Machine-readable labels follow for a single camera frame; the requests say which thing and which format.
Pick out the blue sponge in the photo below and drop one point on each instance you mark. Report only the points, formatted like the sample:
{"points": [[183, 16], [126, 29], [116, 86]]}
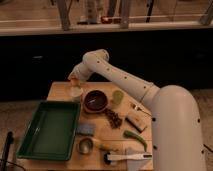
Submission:
{"points": [[86, 129]]}

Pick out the small metal cup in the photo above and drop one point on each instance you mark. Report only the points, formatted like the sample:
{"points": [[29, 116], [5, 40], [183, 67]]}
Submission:
{"points": [[85, 146]]}

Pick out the brown block eraser brush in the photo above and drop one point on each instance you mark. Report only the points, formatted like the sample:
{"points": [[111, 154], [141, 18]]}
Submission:
{"points": [[136, 121]]}

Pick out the green chili pepper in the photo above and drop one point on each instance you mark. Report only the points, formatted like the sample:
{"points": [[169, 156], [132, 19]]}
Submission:
{"points": [[132, 135]]}

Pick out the brown wooden bowl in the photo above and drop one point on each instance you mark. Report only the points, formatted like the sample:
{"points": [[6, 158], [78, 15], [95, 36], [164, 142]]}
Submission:
{"points": [[95, 101]]}

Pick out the green plastic cup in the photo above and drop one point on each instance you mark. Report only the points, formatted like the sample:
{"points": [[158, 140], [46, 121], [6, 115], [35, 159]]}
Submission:
{"points": [[117, 97]]}

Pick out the white handled dish brush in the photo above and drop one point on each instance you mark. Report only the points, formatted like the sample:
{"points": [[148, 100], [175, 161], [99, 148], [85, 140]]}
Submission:
{"points": [[109, 158]]}

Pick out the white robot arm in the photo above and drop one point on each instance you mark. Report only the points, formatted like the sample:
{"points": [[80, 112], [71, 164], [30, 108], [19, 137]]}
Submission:
{"points": [[176, 128]]}

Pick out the green plastic tray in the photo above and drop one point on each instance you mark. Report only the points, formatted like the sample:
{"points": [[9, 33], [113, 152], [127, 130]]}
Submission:
{"points": [[50, 134]]}

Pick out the bunch of dark grapes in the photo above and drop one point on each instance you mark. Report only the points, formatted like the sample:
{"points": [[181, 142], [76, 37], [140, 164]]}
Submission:
{"points": [[113, 118]]}

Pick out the white paper cup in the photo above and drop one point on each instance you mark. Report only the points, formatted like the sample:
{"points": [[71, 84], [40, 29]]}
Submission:
{"points": [[76, 93]]}

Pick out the silver fork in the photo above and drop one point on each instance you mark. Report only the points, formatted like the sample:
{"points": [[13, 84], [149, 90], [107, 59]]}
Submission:
{"points": [[137, 108]]}

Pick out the grey folded cloth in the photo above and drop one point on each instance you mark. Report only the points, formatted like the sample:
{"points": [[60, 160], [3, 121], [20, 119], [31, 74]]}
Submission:
{"points": [[134, 165]]}

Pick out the yellow corn cob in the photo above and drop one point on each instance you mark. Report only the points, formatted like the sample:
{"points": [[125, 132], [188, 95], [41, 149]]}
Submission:
{"points": [[104, 146]]}

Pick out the black pole stand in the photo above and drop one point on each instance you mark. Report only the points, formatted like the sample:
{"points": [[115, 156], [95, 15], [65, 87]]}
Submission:
{"points": [[5, 154]]}

